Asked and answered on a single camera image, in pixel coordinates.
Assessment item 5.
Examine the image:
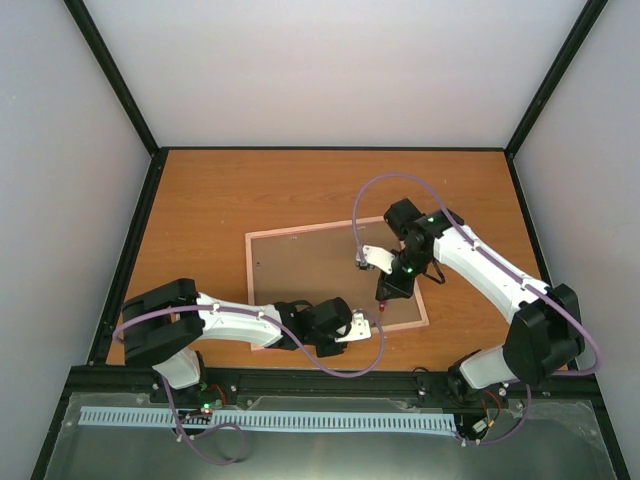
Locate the purple cable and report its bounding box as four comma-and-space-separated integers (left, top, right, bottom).
351, 172, 604, 447
112, 305, 386, 466

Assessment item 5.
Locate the light blue slotted cable duct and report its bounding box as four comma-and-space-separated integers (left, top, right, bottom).
77, 406, 457, 436

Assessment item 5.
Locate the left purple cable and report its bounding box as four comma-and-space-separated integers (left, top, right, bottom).
112, 305, 386, 466

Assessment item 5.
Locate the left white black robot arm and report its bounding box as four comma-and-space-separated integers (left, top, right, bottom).
113, 278, 370, 403

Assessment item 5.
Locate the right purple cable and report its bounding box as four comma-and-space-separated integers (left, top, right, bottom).
351, 172, 604, 447

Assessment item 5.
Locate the black enclosure frame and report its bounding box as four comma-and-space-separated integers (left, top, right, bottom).
29, 0, 632, 480

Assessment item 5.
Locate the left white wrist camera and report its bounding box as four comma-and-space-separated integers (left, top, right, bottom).
334, 310, 372, 343

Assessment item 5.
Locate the black mounting rail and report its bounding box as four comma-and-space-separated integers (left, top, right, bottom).
69, 367, 596, 407

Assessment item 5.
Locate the pink wooden picture frame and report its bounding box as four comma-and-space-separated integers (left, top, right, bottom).
243, 216, 430, 352

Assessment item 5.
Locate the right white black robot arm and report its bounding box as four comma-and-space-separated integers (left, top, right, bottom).
359, 199, 585, 399

